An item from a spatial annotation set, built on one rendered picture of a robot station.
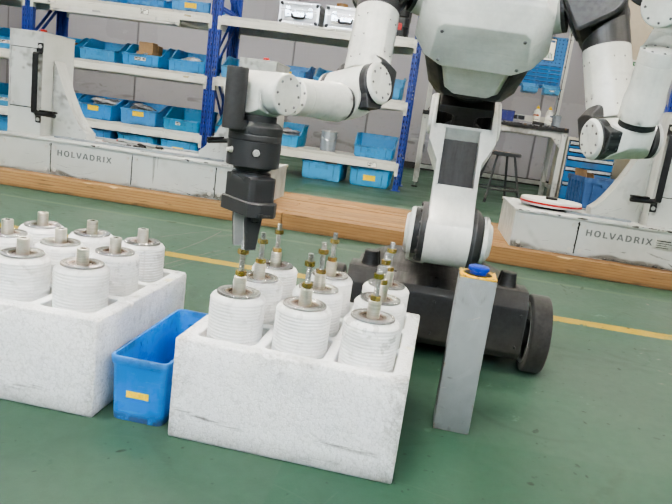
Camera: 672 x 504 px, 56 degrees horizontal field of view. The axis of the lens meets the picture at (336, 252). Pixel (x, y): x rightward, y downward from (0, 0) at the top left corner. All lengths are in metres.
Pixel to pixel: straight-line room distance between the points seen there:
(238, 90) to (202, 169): 2.31
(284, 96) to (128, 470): 0.63
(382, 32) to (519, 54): 0.28
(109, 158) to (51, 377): 2.38
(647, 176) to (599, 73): 2.11
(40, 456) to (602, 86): 1.18
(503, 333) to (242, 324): 0.76
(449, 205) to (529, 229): 1.72
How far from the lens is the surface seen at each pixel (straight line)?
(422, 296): 1.60
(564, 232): 3.21
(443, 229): 1.45
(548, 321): 1.63
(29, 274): 1.26
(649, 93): 1.26
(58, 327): 1.20
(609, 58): 1.37
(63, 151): 3.65
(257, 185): 1.04
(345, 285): 1.29
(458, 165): 1.58
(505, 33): 1.35
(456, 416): 1.30
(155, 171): 3.42
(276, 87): 1.01
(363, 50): 1.29
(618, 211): 3.43
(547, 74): 7.18
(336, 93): 1.17
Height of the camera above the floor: 0.57
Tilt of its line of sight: 12 degrees down
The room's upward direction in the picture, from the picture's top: 8 degrees clockwise
